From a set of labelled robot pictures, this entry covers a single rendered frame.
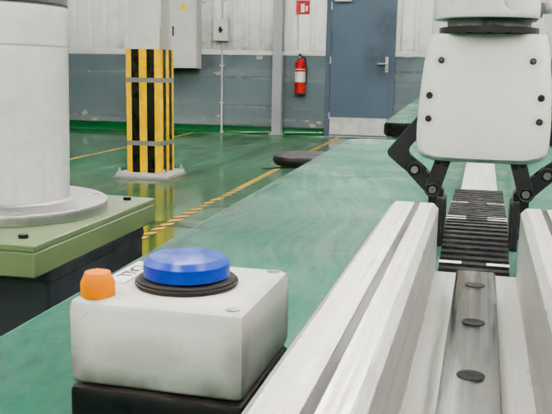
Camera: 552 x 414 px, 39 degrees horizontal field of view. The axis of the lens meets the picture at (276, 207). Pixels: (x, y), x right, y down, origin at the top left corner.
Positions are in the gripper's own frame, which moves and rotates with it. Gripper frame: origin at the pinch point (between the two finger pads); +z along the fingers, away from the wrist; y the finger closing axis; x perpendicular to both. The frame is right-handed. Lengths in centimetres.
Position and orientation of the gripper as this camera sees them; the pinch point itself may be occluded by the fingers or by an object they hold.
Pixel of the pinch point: (476, 223)
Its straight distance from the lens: 65.5
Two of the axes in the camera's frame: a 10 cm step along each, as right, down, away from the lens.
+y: -9.7, -0.6, 2.5
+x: -2.6, 1.6, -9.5
